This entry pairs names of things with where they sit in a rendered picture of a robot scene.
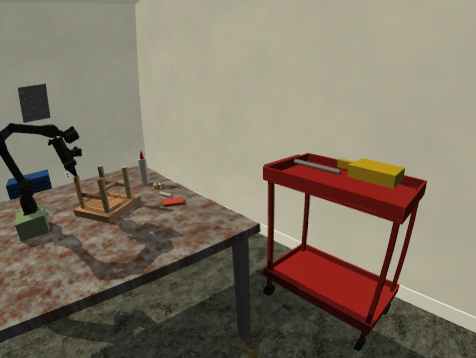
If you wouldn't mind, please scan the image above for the red flat block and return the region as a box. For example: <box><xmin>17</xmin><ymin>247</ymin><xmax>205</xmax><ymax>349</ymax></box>
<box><xmin>163</xmin><ymin>197</ymin><xmax>184</xmax><ymax>207</ymax></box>

